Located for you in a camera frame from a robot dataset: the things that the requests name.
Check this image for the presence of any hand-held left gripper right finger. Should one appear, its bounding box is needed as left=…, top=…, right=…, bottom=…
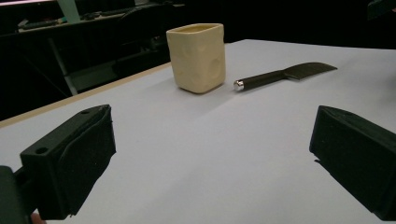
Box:
left=309, top=105, right=396, bottom=221

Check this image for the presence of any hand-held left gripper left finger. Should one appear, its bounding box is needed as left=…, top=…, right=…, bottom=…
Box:
left=20, top=104, right=117, bottom=220

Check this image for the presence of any black kitchen knife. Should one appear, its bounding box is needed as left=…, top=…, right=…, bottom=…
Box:
left=233, top=62, right=338, bottom=92

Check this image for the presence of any cream square cup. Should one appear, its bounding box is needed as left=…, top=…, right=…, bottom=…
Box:
left=165, top=22, right=227, bottom=94

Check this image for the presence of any beige desk with white legs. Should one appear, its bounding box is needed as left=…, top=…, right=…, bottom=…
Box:
left=0, top=8, right=132, bottom=97

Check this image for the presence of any white table sheet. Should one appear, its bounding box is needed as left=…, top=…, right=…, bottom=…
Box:
left=0, top=38, right=396, bottom=224

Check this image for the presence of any pale green panel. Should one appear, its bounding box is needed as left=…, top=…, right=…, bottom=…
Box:
left=56, top=0, right=81, bottom=24

